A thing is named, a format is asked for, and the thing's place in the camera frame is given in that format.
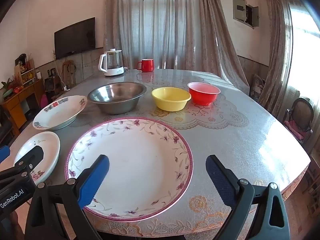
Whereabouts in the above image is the red mug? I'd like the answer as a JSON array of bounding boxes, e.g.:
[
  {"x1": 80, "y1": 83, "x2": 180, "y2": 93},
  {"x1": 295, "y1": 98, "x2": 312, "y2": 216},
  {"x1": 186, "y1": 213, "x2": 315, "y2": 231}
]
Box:
[{"x1": 136, "y1": 59, "x2": 154, "y2": 72}]

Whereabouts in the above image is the black leather sofa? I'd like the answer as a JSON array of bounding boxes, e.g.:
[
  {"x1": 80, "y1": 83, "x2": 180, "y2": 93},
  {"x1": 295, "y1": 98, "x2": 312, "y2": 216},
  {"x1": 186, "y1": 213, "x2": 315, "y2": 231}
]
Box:
[{"x1": 0, "y1": 105, "x2": 16, "y2": 151}]

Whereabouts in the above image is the dark round-back chair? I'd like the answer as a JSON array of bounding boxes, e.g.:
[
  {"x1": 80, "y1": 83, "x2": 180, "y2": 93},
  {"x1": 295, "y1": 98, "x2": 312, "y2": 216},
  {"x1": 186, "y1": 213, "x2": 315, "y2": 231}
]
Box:
[{"x1": 284, "y1": 97, "x2": 314, "y2": 145}]

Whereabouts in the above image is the grey printed bundle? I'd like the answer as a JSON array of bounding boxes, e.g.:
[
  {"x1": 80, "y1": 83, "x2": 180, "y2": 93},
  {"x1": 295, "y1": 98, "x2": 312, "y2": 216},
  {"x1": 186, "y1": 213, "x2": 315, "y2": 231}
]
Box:
[{"x1": 250, "y1": 74, "x2": 267, "y2": 101}]

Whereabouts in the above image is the brown wooden frame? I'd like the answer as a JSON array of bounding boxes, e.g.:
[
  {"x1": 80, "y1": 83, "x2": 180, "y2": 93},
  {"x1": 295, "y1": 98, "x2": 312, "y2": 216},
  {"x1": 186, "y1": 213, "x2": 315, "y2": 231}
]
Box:
[{"x1": 62, "y1": 59, "x2": 77, "y2": 86}]

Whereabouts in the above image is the wooden shelf unit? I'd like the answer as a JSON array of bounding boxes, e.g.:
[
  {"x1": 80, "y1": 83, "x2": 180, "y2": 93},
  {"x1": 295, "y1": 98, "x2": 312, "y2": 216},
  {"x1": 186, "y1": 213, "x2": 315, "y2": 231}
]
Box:
[{"x1": 14, "y1": 54, "x2": 37, "y2": 87}]

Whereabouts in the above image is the red flower plant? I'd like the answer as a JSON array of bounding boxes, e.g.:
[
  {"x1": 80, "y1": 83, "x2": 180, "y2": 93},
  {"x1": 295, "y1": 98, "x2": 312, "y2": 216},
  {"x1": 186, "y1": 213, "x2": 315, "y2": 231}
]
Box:
[{"x1": 1, "y1": 75, "x2": 21, "y2": 90}]

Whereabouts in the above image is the stainless steel bowl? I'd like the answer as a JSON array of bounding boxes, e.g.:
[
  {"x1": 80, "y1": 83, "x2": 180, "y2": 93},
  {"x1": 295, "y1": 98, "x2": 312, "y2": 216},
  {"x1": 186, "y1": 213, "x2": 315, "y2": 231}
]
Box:
[{"x1": 87, "y1": 82, "x2": 147, "y2": 115}]

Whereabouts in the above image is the yellow plastic bowl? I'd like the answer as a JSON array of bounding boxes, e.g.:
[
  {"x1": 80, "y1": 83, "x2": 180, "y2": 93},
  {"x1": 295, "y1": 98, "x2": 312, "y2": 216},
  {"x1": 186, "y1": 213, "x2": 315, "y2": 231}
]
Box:
[{"x1": 151, "y1": 87, "x2": 192, "y2": 112}]

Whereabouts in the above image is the pink cloth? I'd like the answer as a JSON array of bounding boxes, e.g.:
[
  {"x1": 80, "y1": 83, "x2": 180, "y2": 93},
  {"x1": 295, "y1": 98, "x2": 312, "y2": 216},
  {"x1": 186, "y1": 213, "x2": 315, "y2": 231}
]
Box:
[{"x1": 286, "y1": 120, "x2": 307, "y2": 140}]

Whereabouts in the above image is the grey electrical panel box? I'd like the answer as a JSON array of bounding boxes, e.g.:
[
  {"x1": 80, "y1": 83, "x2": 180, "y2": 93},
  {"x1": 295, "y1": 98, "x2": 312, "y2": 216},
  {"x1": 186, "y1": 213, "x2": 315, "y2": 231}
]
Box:
[{"x1": 232, "y1": 0, "x2": 260, "y2": 28}]

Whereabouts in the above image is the orange wooden cabinet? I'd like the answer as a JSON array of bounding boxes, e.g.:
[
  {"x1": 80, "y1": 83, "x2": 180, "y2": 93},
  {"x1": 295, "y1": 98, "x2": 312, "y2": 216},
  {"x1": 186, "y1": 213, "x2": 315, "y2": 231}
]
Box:
[{"x1": 0, "y1": 79, "x2": 45, "y2": 130}]

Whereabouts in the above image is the small black box appliance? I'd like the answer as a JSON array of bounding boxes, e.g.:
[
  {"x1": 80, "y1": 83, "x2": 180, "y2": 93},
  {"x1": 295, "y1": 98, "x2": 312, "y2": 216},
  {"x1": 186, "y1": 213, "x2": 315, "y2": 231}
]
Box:
[{"x1": 44, "y1": 76, "x2": 57, "y2": 92}]

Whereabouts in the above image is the black flat television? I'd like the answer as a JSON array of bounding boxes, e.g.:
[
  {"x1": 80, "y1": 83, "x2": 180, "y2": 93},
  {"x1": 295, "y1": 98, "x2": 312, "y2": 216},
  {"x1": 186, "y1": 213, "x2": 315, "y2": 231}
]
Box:
[{"x1": 54, "y1": 17, "x2": 96, "y2": 60}]

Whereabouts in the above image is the white plate with rose print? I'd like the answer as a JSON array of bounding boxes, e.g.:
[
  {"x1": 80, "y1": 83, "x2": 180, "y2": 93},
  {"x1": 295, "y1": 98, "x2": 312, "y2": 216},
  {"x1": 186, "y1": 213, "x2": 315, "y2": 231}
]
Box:
[{"x1": 14, "y1": 131, "x2": 61, "y2": 186}]

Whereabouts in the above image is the bright window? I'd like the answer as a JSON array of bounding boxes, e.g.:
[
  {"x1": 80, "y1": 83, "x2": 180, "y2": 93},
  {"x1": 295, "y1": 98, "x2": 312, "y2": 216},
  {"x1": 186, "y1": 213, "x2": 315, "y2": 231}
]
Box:
[{"x1": 287, "y1": 0, "x2": 320, "y2": 98}]

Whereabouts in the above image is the red plastic bowl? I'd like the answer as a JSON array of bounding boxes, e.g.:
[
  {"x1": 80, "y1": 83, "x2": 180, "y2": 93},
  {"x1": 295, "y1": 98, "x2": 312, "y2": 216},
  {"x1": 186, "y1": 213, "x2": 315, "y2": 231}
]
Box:
[{"x1": 187, "y1": 82, "x2": 221, "y2": 106}]

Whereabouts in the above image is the blue and red floral plate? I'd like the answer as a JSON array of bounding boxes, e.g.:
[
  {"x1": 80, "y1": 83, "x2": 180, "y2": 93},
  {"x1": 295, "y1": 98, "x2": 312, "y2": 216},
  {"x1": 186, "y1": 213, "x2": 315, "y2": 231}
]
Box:
[{"x1": 33, "y1": 95, "x2": 88, "y2": 131}]

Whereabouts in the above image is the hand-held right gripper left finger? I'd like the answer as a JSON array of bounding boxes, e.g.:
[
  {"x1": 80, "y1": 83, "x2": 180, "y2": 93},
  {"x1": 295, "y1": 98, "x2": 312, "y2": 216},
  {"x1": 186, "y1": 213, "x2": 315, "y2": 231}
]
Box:
[{"x1": 24, "y1": 154, "x2": 110, "y2": 240}]

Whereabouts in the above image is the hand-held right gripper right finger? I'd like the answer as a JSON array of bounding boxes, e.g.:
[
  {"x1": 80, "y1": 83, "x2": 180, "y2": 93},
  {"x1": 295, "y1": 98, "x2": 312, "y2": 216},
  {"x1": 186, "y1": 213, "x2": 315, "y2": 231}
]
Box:
[{"x1": 205, "y1": 154, "x2": 290, "y2": 240}]

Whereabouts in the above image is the white glass electric kettle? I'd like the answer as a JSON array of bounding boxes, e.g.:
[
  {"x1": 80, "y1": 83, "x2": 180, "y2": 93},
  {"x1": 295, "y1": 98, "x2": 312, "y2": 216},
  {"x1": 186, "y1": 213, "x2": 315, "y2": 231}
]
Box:
[{"x1": 98, "y1": 49, "x2": 125, "y2": 77}]

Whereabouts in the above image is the narrow beige sheer curtain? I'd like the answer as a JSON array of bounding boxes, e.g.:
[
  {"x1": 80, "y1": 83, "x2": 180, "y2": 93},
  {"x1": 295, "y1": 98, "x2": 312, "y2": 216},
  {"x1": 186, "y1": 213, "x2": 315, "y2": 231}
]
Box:
[{"x1": 257, "y1": 0, "x2": 300, "y2": 120}]

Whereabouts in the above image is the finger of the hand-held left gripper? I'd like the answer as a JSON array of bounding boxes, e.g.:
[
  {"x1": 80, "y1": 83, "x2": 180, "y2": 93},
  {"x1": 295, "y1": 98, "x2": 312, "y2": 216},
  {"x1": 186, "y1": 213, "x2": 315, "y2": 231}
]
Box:
[
  {"x1": 14, "y1": 145, "x2": 45, "y2": 178},
  {"x1": 0, "y1": 146, "x2": 11, "y2": 165}
]

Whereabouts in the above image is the large purple floral plate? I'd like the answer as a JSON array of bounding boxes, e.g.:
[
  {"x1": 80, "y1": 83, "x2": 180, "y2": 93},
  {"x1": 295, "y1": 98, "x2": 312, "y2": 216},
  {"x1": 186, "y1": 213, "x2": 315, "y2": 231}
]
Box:
[{"x1": 65, "y1": 117, "x2": 194, "y2": 222}]

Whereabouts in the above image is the wide beige sheer curtain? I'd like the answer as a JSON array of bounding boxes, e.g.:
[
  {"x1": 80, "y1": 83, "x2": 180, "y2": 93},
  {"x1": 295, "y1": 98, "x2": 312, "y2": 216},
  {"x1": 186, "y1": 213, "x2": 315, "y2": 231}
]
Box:
[{"x1": 104, "y1": 0, "x2": 250, "y2": 95}]

